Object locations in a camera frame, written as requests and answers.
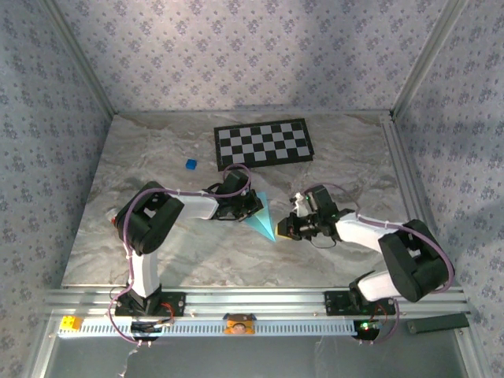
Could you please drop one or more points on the light blue paper sheet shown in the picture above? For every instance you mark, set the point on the light blue paper sheet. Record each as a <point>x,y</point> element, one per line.
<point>264,220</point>

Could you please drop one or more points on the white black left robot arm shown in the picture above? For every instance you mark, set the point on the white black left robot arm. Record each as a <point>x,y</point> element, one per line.
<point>197,204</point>

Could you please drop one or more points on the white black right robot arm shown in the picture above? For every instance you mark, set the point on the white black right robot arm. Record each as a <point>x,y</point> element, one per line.
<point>362,236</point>

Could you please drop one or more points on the black white checkerboard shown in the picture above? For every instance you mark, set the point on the black white checkerboard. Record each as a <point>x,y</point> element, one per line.
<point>264,145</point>

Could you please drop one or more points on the small blue cube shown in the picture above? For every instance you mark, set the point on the small blue cube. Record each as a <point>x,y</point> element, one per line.
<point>191,164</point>

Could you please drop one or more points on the orange cartoon face toy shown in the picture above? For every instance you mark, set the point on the orange cartoon face toy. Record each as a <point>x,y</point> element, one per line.
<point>239,326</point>

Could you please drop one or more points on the black controller board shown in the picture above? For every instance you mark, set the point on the black controller board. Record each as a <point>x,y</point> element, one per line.
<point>143,327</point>
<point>368,328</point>

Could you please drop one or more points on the red glitter tube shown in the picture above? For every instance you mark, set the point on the red glitter tube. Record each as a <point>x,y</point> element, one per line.
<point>113,217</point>

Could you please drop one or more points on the flat black bar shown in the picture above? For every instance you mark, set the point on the flat black bar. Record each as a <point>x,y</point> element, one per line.
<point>437,323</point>

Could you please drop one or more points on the yellow toy brick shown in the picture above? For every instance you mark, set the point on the yellow toy brick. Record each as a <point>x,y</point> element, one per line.
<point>71,323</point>

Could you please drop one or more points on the aluminium mounting rail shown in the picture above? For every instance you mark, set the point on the aluminium mounting rail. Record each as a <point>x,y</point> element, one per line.
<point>256,301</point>

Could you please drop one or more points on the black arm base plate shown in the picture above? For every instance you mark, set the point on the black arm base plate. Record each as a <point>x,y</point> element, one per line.
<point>177,303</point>
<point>334,303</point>

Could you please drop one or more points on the aluminium side rail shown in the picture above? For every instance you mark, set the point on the aluminium side rail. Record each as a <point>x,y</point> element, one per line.
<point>397,157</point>

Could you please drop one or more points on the aluminium corner post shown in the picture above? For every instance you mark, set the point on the aluminium corner post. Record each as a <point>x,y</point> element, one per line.
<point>429,59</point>
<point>78,59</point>

